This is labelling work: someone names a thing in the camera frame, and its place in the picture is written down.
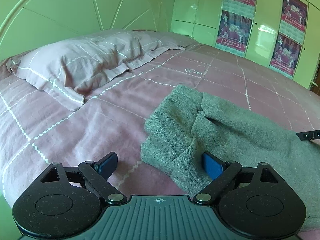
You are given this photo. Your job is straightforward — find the grey fleece pants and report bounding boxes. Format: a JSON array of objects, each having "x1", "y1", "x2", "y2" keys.
[{"x1": 141, "y1": 85, "x2": 319, "y2": 230}]

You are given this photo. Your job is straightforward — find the brown wooden door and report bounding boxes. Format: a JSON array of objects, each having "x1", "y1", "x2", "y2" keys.
[{"x1": 310, "y1": 66, "x2": 320, "y2": 95}]

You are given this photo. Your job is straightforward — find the pink checked bed sheet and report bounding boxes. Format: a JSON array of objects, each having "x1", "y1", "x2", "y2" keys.
[{"x1": 1, "y1": 46, "x2": 319, "y2": 206}]

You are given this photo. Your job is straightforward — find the lower right red poster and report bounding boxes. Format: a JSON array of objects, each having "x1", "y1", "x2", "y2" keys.
[{"x1": 269, "y1": 33, "x2": 301, "y2": 80}]

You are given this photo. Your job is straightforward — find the pink pillow near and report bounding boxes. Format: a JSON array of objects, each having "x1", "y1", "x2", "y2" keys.
[{"x1": 2, "y1": 30, "x2": 170, "y2": 111}]

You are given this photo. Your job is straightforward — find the upper right red poster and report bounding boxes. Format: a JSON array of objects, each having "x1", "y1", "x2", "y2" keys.
[{"x1": 281, "y1": 0, "x2": 308, "y2": 33}]

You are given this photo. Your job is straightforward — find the cream built-in wardrobe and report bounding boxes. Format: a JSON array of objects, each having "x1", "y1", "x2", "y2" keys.
[{"x1": 171, "y1": 0, "x2": 319, "y2": 88}]

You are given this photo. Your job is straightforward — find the lower left red poster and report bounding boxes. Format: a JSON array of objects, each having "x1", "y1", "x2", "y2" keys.
[{"x1": 215, "y1": 10, "x2": 252, "y2": 57}]

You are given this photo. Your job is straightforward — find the cream wooden headboard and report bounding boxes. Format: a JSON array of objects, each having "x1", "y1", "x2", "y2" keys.
[{"x1": 1, "y1": 0, "x2": 174, "y2": 59}]

